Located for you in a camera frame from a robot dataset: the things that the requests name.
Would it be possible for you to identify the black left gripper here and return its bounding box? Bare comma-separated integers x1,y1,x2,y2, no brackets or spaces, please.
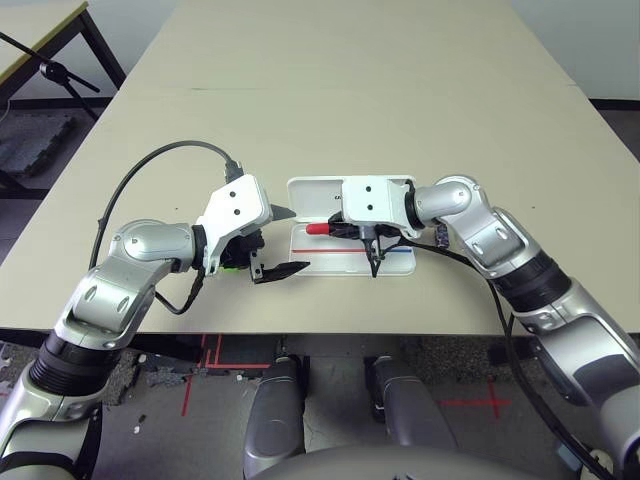
222,202,312,285

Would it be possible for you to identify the thin red and blue pencil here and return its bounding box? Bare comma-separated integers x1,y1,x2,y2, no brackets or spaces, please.
292,245,414,255

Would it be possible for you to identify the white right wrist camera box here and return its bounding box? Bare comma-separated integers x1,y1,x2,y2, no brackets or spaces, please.
339,175,424,240

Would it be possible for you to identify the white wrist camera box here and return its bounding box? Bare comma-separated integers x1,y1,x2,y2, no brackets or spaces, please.
339,175,424,240
194,172,275,276

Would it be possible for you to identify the grey robot leg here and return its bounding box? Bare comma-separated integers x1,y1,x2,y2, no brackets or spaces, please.
366,355,459,451
242,355,307,476

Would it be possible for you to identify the grey right robot leg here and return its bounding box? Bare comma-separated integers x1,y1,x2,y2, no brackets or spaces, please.
366,355,459,451

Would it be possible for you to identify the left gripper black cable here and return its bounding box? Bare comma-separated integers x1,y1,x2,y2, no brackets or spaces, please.
153,269,204,316

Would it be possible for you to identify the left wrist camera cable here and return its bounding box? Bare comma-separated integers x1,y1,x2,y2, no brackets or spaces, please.
88,140,245,271

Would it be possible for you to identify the black table base bar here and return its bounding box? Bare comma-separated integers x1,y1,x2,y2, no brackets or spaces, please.
0,327,201,362
487,344,541,366

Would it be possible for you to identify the grey left robot leg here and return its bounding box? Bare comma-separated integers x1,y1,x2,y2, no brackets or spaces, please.
242,355,307,476

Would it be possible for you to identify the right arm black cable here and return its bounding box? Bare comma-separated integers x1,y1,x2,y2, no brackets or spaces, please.
394,234,616,480

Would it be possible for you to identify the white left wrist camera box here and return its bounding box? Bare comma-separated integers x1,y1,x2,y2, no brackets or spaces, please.
194,172,275,276

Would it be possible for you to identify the white plastic pencil case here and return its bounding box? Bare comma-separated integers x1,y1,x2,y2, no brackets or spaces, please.
285,174,418,278

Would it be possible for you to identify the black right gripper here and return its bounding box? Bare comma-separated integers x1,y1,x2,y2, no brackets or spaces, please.
328,212,401,278

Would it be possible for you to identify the grey robot torso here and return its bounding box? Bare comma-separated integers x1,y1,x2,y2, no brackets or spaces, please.
249,444,566,480

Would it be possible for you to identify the grey foam floor mat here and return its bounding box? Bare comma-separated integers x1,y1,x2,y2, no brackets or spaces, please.
0,112,76,176

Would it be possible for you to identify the black marker with red cap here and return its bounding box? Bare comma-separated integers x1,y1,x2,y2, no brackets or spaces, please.
305,222,351,239

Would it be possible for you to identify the side table with black frame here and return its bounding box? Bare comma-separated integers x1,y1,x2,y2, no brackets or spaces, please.
0,0,127,201

